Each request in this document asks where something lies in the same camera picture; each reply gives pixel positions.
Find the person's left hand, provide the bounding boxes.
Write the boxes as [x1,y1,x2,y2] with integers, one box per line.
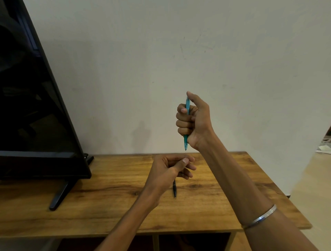
[144,153,197,197]

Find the person's right hand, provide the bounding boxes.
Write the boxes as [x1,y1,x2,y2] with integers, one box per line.
[176,91,215,152]

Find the teal transparent pen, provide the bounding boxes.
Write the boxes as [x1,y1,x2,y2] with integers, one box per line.
[184,95,191,152]

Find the person's left forearm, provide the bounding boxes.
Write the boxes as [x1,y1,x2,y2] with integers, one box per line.
[95,187,162,251]

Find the person's right forearm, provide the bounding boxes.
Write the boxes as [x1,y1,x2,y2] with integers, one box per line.
[197,130,319,251]

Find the white paper sheets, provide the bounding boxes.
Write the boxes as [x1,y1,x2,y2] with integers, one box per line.
[315,144,331,155]

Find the black flat screen television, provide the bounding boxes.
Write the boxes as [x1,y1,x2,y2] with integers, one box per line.
[0,0,92,180]

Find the silver metal bracelet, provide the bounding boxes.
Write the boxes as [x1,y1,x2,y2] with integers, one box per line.
[241,204,277,230]

